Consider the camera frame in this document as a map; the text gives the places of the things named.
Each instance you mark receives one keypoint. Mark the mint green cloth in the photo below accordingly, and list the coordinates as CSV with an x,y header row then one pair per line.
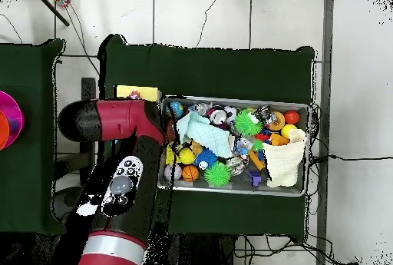
x,y
205,133

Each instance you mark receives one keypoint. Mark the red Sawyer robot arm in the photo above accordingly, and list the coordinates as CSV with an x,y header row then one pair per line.
x,y
122,120

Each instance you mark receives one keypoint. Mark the shallow mesh bin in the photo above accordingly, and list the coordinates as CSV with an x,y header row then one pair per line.
x,y
239,102

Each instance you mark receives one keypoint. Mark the wooden box with three holes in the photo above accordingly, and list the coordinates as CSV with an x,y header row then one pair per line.
x,y
150,92

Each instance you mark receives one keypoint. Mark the smooth yellow ball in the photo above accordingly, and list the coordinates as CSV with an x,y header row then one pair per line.
x,y
187,156

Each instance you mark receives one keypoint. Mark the blue spiky ball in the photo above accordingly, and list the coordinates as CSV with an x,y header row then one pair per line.
x,y
205,157

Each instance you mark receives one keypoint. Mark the blue globe ball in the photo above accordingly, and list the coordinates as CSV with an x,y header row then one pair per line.
x,y
177,109

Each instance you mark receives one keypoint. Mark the black and white soccer ball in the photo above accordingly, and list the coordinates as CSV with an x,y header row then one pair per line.
x,y
230,113

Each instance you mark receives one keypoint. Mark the orange basketball toy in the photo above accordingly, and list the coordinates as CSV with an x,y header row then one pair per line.
x,y
190,173

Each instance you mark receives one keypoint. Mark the white baseball toy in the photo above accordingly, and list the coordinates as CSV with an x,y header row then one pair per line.
x,y
172,172

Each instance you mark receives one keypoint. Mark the small green spiky ball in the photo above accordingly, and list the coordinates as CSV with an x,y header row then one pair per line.
x,y
217,174

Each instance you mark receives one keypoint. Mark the large green spiky eyed ball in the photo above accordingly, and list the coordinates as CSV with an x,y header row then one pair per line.
x,y
247,123

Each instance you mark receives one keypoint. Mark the cream knitted cloth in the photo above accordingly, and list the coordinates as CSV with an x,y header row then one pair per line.
x,y
284,157

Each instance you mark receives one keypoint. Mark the dark green side tablecloth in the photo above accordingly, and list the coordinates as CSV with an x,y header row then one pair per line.
x,y
30,93

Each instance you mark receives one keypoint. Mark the pink bowl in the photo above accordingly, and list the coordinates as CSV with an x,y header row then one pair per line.
x,y
13,114

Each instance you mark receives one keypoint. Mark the black rod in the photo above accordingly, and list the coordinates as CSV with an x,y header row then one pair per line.
x,y
52,8

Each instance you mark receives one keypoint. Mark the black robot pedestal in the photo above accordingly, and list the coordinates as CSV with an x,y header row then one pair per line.
x,y
196,251

